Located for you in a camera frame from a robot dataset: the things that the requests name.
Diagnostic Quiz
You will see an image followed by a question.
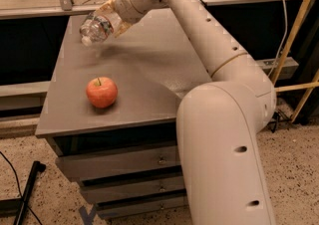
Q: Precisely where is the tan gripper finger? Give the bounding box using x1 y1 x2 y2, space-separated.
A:
109 12 132 38
95 0 115 14

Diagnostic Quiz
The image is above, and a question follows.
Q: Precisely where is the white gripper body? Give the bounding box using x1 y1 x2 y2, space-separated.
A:
115 0 149 24

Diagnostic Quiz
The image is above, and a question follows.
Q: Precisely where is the clear plastic water bottle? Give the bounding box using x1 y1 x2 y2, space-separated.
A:
80 12 115 46

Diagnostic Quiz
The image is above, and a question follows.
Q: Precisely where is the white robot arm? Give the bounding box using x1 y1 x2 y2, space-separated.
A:
108 0 276 225

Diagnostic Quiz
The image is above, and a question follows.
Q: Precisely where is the red apple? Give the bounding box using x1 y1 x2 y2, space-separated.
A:
86 77 118 109

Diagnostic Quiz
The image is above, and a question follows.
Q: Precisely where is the grey drawer cabinet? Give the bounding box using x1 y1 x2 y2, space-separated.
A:
36 9 210 208

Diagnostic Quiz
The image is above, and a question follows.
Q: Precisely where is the top grey drawer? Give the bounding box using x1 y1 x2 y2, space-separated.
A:
56 144 180 181

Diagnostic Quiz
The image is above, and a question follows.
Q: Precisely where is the grey drawer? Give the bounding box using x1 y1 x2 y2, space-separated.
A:
80 176 184 203
56 144 180 181
96 195 187 219

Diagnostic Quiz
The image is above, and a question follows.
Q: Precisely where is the middle grey drawer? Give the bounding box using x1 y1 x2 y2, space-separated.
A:
80 176 184 203

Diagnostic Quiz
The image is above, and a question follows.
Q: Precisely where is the bottom grey drawer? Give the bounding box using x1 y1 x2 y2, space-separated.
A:
96 195 187 219

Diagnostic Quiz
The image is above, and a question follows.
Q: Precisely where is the black floor stand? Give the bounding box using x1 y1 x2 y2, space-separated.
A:
0 161 46 225

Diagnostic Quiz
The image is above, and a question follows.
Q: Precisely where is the white cable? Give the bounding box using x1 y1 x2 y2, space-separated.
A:
265 0 288 79

